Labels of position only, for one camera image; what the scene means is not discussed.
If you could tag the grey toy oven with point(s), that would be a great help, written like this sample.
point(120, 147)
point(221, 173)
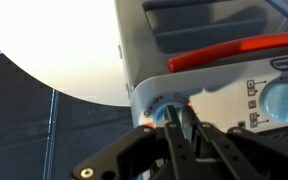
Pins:
point(217, 93)

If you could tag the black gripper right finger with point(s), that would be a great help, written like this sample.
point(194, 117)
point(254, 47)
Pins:
point(244, 156)

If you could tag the blue oven knob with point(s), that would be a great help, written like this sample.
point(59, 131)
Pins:
point(280, 101)
point(159, 115)

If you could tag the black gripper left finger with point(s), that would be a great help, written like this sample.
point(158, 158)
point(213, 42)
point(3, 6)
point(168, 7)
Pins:
point(144, 153)

